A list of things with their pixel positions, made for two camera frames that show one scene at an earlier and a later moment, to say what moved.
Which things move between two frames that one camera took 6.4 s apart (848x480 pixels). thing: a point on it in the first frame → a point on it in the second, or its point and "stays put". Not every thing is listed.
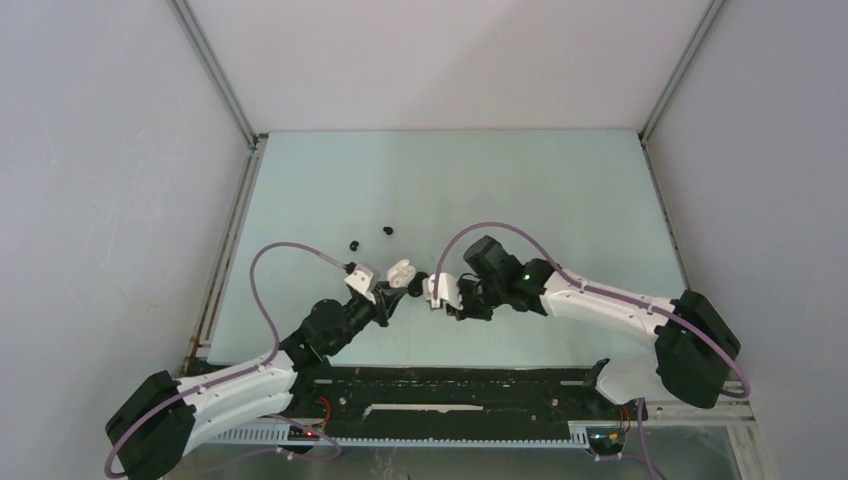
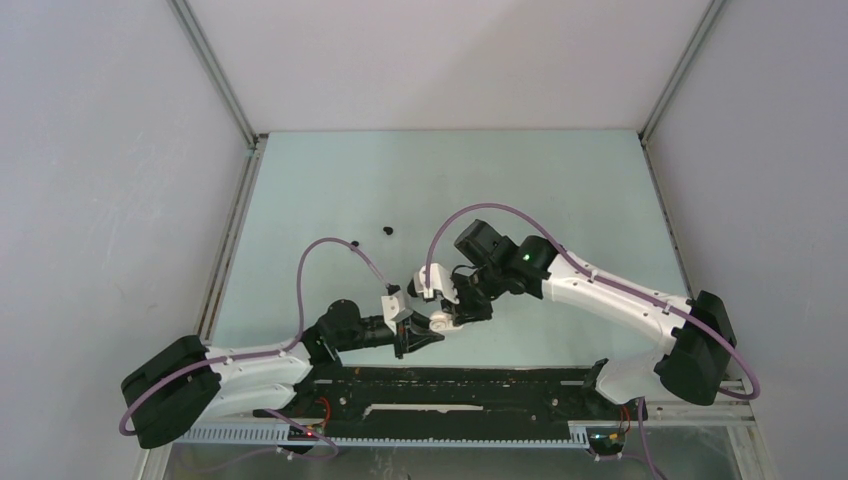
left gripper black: (386, 299) → (406, 332)
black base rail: (466, 394) stays put
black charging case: (415, 287) stays put
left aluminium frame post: (214, 70) stays put
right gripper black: (468, 311) stays put
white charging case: (401, 274) → (440, 321)
